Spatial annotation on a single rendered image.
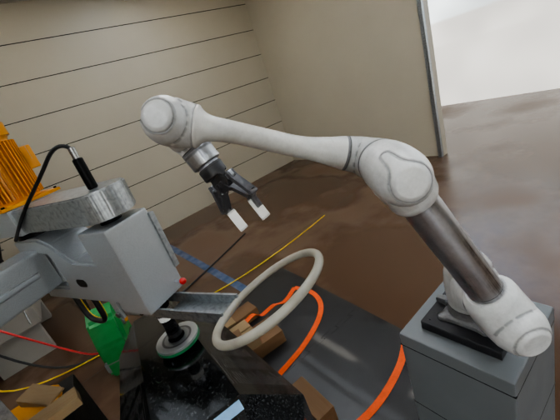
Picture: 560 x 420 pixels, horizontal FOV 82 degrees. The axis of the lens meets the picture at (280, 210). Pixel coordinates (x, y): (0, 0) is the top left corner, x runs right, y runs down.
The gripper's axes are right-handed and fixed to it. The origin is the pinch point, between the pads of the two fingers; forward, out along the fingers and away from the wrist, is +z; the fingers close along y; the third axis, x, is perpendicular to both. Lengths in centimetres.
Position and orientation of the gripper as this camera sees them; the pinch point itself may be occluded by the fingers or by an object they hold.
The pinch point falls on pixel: (252, 220)
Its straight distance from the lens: 95.4
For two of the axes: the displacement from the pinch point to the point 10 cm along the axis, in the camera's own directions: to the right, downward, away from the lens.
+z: 6.1, 7.8, 1.3
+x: -5.8, 5.5, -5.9
